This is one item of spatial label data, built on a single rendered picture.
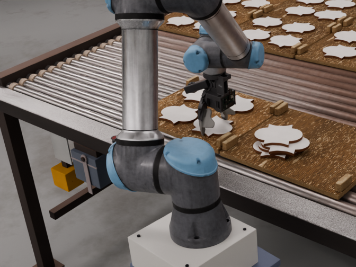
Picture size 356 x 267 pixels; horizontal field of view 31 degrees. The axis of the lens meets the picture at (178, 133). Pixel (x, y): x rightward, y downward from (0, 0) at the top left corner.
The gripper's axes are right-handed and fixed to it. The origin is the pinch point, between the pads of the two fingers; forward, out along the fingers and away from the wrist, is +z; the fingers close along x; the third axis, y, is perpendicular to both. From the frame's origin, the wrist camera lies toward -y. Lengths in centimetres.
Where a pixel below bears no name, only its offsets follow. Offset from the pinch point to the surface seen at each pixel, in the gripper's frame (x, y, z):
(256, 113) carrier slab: 15.6, 5.3, 0.6
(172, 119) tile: -4.5, -14.2, 0.1
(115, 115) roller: -9.9, -38.2, 3.9
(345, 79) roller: 58, 13, 2
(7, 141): -26, -93, 26
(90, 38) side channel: 30, -102, 2
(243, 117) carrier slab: 10.9, 3.7, 0.6
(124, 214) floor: 27, -94, 97
